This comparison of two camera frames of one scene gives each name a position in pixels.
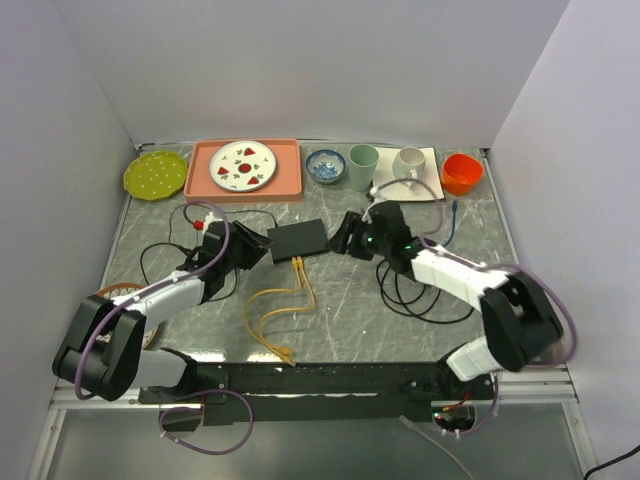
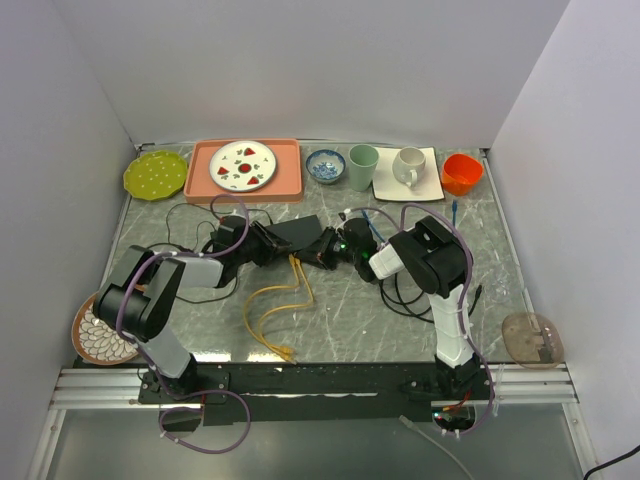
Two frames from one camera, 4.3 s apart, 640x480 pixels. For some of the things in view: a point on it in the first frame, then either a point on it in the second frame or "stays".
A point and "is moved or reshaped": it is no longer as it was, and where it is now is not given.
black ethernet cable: x=404 y=302 is moved or reshaped
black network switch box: x=298 y=240 stays
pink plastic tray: x=286 y=186 stays
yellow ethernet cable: x=281 y=350 stays
